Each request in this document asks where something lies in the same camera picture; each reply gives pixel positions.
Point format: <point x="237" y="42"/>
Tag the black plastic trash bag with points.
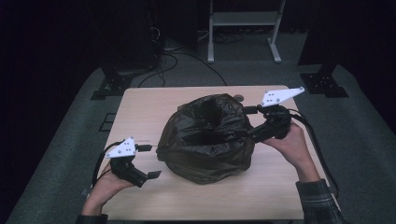
<point x="202" y="161"/>

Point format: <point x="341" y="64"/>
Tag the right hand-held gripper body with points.
<point x="277" y="123"/>

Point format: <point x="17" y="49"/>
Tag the black metal stand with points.
<point x="323" y="85"/>
<point x="112" y="85"/>

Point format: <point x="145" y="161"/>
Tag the black floor frame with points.
<point x="102" y="122"/>

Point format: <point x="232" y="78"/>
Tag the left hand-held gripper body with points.
<point x="124" y="169"/>

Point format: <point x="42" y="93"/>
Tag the person's right hand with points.
<point x="292" y="149"/>

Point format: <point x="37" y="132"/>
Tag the person's left hand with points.
<point x="106" y="186"/>

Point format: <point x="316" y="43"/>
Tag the white metal stand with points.
<point x="243" y="18"/>

